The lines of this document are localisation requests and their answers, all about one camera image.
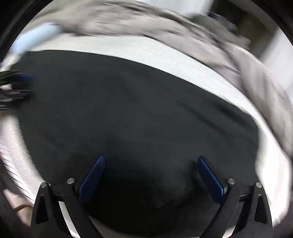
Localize black pants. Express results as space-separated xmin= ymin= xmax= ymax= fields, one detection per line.
xmin=17 ymin=50 xmax=259 ymax=238

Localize grey quilted duvet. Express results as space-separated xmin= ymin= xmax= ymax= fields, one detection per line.
xmin=34 ymin=0 xmax=293 ymax=158

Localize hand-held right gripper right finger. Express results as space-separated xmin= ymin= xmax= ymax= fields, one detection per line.
xmin=197 ymin=157 xmax=274 ymax=238

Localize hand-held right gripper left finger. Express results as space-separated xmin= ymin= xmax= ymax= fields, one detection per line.
xmin=31 ymin=156 xmax=107 ymax=238

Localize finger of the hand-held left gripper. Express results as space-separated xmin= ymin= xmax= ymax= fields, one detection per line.
xmin=0 ymin=71 xmax=35 ymax=110

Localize bed with hexagon patterned sheet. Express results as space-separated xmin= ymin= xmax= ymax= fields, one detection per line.
xmin=0 ymin=34 xmax=293 ymax=238

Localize light blue pillow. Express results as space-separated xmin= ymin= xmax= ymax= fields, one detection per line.
xmin=14 ymin=23 xmax=62 ymax=55

